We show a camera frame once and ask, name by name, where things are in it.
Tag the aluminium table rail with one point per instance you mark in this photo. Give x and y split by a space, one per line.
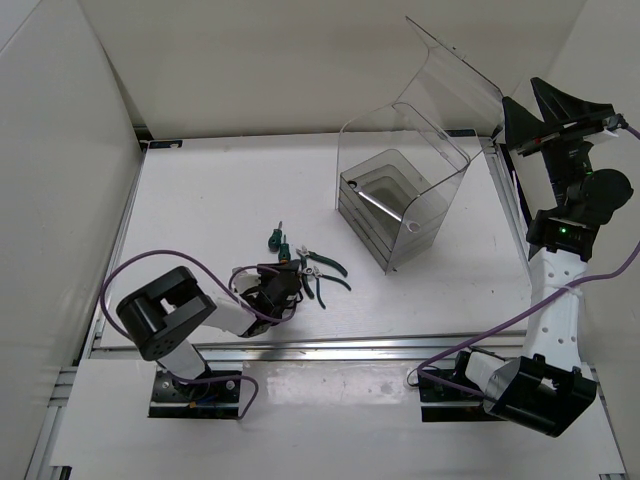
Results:
325 410

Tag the green orange stubby screwdriver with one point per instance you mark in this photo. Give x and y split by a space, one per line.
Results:
284 255

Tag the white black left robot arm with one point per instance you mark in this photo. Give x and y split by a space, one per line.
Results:
160 316

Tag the smoky clear plastic drawer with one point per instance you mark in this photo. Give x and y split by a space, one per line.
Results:
392 179

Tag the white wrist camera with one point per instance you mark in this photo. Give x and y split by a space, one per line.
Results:
243 280
615 123

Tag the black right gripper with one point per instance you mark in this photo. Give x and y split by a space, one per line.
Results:
530 135

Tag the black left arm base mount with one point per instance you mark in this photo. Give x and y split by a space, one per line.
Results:
171 399

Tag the silver combination wrench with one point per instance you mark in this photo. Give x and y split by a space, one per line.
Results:
411 225

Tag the green handled cutter pliers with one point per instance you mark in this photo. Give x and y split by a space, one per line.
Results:
318 287

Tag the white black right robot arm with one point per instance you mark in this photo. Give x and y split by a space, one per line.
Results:
543 388

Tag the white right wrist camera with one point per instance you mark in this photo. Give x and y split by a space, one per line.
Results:
615 123

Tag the clear plastic organizer case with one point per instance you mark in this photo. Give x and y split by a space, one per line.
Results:
436 122

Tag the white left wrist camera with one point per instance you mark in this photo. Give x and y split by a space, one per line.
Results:
243 280

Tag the blue tape label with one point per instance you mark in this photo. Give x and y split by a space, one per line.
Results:
166 144

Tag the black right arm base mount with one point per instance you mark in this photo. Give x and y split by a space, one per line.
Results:
450 399

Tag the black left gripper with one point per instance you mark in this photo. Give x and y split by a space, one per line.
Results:
272 268

